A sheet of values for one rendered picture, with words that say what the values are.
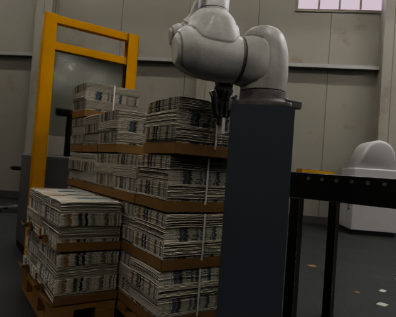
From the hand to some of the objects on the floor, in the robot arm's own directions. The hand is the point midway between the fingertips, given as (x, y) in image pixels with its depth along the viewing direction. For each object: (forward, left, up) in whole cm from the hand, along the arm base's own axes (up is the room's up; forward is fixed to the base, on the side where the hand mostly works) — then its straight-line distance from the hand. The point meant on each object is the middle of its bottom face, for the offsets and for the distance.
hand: (221, 126), depth 158 cm
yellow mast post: (+119, +141, -96) cm, 208 cm away
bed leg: (+75, -63, -96) cm, 137 cm away
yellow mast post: (+161, +90, -96) cm, 208 cm away
